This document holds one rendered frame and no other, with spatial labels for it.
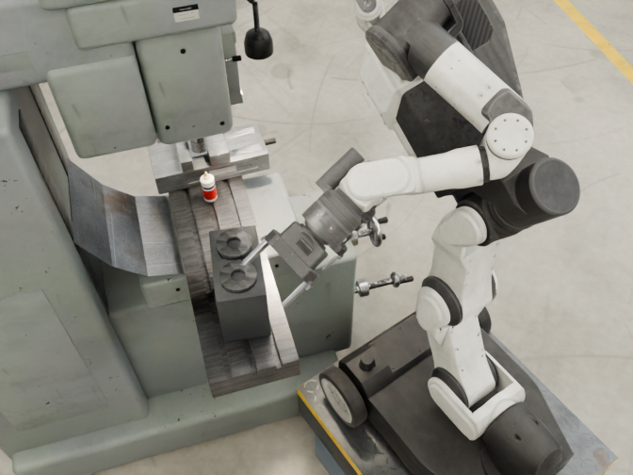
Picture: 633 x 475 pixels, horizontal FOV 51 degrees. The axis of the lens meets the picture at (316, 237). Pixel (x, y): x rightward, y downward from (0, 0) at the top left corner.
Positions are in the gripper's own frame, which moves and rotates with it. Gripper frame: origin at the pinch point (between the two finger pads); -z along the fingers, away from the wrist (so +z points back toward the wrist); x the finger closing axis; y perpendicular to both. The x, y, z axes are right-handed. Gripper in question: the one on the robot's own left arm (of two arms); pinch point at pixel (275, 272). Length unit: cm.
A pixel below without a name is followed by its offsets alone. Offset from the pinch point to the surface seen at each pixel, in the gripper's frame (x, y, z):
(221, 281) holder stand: 12.3, -32.7, -14.9
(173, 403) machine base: 8, -114, -75
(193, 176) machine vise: 49, -72, -8
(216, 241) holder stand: 22.1, -40.7, -10.9
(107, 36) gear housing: 59, -4, 7
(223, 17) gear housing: 48, -11, 27
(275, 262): 13, -76, -8
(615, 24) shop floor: 8, -311, 226
